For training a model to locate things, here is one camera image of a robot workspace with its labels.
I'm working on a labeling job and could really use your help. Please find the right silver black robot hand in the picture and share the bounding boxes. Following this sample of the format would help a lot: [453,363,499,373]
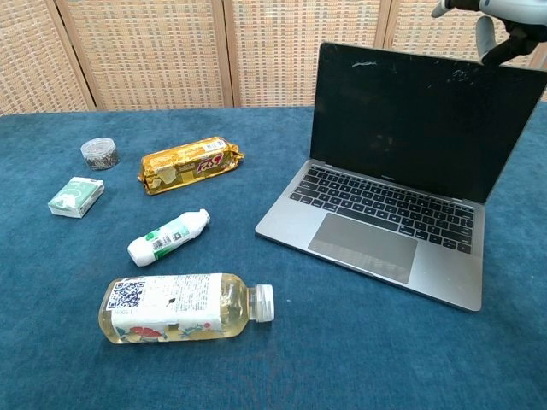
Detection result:
[430,0,547,67]

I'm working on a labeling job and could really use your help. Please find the silver laptop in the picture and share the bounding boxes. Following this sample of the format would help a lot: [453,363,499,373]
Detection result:
[255,41,547,313]

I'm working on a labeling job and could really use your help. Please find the gold cracker package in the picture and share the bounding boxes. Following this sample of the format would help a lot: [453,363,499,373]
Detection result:
[137,136,245,197]

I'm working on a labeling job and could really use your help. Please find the woven bamboo folding screen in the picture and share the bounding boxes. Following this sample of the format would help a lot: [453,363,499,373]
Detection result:
[0,0,547,117]

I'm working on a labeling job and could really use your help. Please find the blue felt table cover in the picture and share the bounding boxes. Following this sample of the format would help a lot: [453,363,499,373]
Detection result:
[0,100,547,410]

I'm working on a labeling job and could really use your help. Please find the small white green bottle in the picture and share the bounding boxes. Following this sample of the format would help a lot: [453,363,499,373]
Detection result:
[126,208,211,268]

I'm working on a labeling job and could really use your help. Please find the small clear round jar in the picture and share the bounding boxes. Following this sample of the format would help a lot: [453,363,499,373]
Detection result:
[79,137,121,172]

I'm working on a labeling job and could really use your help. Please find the yellow tea bottle white cap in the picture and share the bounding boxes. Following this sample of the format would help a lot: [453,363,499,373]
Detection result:
[98,272,275,346]

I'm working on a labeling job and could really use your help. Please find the green white tissue pack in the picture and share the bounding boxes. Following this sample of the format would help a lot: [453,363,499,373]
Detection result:
[47,176,105,220]

